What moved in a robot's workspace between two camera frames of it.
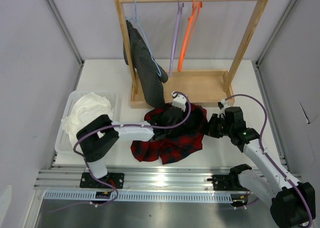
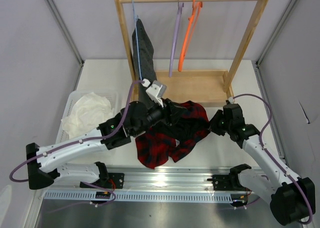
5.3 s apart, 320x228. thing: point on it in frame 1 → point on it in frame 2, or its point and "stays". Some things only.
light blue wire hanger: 159,71 → 136,18
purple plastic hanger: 180,8 stays
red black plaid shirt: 178,145 stays
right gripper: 214,118 stays
